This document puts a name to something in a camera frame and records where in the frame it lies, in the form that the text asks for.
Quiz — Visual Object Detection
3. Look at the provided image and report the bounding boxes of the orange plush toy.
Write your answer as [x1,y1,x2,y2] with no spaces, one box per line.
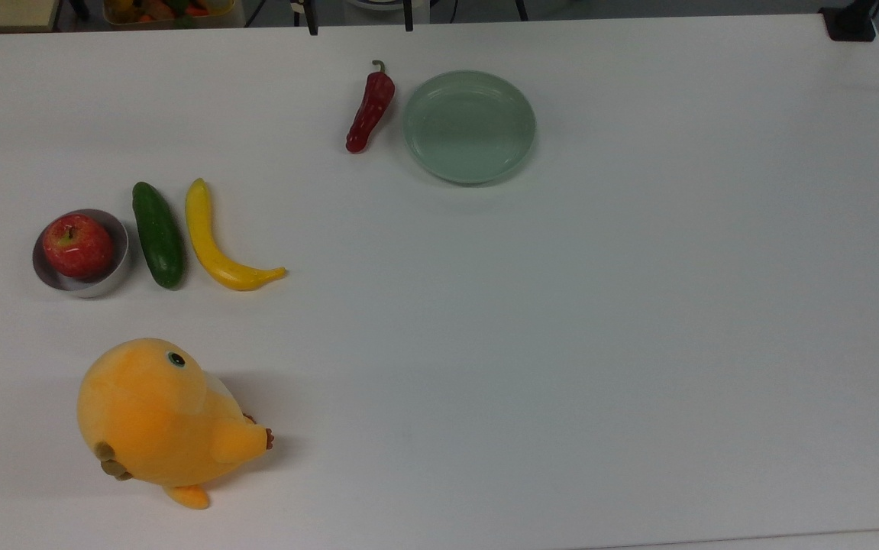
[76,338,275,510]

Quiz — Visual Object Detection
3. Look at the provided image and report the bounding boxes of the grey round bowl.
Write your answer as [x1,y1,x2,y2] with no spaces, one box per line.
[32,209,131,299]

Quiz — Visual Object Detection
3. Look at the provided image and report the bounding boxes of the black table clamp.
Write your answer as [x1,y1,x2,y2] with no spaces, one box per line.
[819,0,879,43]

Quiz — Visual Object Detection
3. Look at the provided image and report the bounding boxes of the clear box of toy food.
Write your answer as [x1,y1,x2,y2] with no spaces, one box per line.
[102,0,247,30]

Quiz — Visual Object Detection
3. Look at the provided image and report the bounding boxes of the red chili pepper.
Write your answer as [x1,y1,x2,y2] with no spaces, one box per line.
[345,60,396,154]

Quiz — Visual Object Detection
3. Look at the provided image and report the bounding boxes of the pale green plate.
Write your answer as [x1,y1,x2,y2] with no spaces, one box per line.
[402,70,538,185]

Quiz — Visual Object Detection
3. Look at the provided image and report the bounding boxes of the green cucumber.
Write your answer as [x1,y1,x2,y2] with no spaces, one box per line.
[131,181,185,290]

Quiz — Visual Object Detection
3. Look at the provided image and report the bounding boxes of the red apple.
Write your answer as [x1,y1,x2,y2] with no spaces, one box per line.
[43,214,115,280]

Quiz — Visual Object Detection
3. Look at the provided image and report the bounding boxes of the yellow banana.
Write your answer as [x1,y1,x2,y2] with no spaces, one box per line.
[185,178,288,292]

